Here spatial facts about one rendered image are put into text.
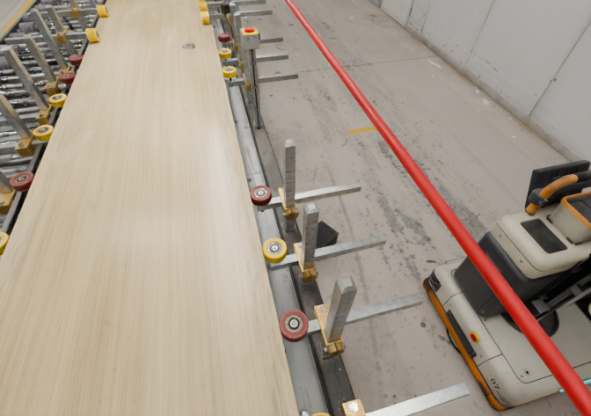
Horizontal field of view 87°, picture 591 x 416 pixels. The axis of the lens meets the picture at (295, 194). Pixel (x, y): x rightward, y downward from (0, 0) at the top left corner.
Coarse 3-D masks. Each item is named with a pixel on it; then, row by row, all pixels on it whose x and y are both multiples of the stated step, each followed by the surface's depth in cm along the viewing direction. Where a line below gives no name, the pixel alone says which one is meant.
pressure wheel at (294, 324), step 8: (288, 312) 88; (296, 312) 88; (280, 320) 87; (288, 320) 87; (296, 320) 87; (304, 320) 87; (280, 328) 86; (288, 328) 86; (296, 328) 86; (304, 328) 85; (288, 336) 84; (296, 336) 84; (304, 336) 86
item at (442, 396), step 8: (456, 384) 85; (464, 384) 85; (432, 392) 83; (440, 392) 83; (448, 392) 83; (456, 392) 83; (464, 392) 84; (408, 400) 82; (416, 400) 82; (424, 400) 82; (432, 400) 82; (440, 400) 82; (448, 400) 82; (384, 408) 81; (392, 408) 81; (400, 408) 81; (408, 408) 81; (416, 408) 81; (424, 408) 81
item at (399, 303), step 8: (408, 296) 98; (416, 296) 98; (376, 304) 96; (384, 304) 96; (392, 304) 96; (400, 304) 96; (408, 304) 96; (416, 304) 98; (352, 312) 94; (360, 312) 94; (368, 312) 94; (376, 312) 94; (384, 312) 95; (312, 320) 93; (352, 320) 93; (360, 320) 95; (312, 328) 91
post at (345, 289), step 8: (336, 280) 67; (344, 280) 66; (352, 280) 66; (336, 288) 68; (344, 288) 64; (352, 288) 65; (336, 296) 69; (344, 296) 66; (352, 296) 67; (336, 304) 71; (344, 304) 69; (328, 312) 80; (336, 312) 72; (344, 312) 73; (328, 320) 82; (336, 320) 76; (344, 320) 77; (328, 328) 84; (336, 328) 80; (328, 336) 86; (336, 336) 86
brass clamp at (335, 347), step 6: (318, 306) 94; (318, 312) 93; (324, 312) 93; (318, 318) 92; (324, 318) 92; (324, 324) 91; (324, 330) 90; (324, 336) 89; (324, 342) 90; (330, 342) 88; (336, 342) 88; (324, 348) 88; (330, 348) 87; (336, 348) 88; (342, 348) 87; (330, 354) 88; (336, 354) 89
